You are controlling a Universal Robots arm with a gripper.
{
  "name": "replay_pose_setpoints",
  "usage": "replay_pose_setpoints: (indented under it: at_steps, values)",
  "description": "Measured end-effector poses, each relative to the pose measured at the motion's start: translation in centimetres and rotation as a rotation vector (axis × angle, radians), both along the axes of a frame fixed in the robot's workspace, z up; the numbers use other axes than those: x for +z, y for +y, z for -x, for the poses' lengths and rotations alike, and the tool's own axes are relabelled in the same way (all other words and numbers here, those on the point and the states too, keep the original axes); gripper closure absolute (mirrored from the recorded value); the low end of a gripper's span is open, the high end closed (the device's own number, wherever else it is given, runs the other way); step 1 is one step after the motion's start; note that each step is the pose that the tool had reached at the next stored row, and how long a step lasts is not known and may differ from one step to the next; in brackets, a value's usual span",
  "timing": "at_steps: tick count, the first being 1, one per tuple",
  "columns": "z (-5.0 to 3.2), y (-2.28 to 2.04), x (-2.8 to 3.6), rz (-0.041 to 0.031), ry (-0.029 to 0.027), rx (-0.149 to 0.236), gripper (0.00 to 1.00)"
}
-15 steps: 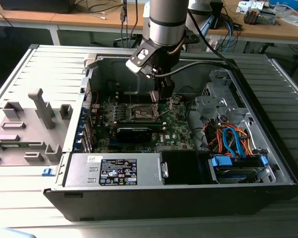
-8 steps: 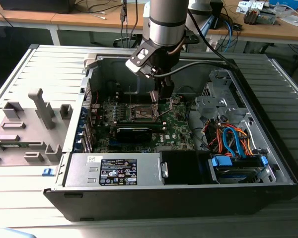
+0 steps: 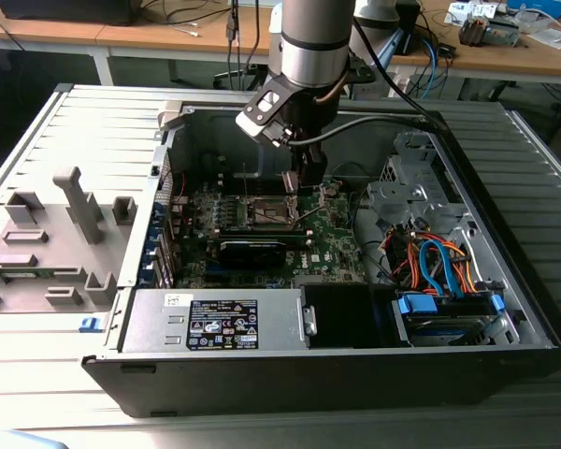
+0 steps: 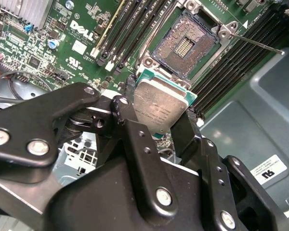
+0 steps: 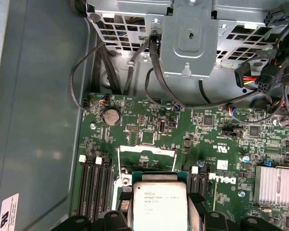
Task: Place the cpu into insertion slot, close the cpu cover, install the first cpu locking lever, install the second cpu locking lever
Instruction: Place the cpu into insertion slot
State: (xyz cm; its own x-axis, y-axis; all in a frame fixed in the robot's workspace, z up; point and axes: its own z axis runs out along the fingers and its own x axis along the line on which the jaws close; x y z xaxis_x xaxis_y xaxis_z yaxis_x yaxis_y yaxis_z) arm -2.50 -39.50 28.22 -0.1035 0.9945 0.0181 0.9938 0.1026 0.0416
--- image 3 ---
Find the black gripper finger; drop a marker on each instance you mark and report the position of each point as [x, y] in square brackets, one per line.
[314, 166]

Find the CPU socket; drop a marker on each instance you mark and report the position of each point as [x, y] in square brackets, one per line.
[268, 212]

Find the finned CPU cooler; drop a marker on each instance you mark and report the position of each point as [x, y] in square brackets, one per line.
[471, 32]

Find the round coin battery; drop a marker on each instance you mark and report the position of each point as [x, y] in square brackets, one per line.
[332, 188]

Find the green motherboard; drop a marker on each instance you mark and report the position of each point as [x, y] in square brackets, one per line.
[329, 234]

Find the metal drive cage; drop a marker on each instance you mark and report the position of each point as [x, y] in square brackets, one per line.
[397, 194]

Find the black chair base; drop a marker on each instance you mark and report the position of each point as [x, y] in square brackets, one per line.
[226, 77]

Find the black graphics card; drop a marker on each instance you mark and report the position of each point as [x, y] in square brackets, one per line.
[250, 255]

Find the black monitor stand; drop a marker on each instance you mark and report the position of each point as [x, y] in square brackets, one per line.
[407, 28]

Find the hard disk in blue carrier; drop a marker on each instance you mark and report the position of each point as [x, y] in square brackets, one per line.
[418, 306]

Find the grey metal drive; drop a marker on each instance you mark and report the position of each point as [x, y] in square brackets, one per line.
[502, 33]

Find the black PC case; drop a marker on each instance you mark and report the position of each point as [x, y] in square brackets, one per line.
[308, 383]

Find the silver power supply unit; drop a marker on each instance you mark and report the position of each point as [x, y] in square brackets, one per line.
[145, 322]

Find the clear plastic bag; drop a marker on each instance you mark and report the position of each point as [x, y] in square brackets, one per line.
[549, 38]

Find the black box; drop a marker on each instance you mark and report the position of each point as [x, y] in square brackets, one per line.
[65, 11]

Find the grey parts rack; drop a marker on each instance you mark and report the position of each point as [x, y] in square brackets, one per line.
[51, 224]

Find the blue plastic latch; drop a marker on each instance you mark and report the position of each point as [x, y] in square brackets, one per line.
[89, 324]

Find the green RAM stick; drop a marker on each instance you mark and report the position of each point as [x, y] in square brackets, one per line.
[23, 274]

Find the pale blue object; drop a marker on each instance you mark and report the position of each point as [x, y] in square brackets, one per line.
[28, 442]

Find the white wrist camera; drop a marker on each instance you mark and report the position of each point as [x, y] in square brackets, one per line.
[262, 110]

